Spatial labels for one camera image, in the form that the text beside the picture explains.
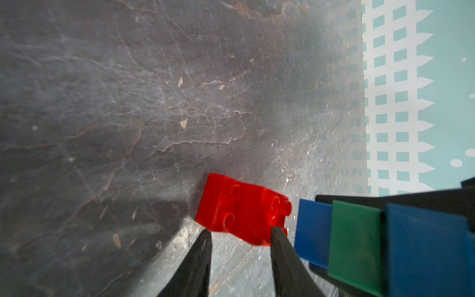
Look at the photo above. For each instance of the blue lego brick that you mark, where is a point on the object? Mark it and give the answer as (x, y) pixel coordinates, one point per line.
(313, 230)
(428, 253)

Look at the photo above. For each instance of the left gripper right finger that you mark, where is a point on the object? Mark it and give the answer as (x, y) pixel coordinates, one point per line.
(291, 278)

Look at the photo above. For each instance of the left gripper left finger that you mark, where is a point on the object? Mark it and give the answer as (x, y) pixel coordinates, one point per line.
(192, 277)

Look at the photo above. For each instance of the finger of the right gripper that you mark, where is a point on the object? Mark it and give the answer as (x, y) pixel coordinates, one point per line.
(346, 289)
(453, 201)

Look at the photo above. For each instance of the red lego brick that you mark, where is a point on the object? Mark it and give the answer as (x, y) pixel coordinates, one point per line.
(264, 209)
(231, 206)

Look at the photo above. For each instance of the green long lego brick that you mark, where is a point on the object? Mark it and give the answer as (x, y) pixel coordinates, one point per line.
(355, 255)

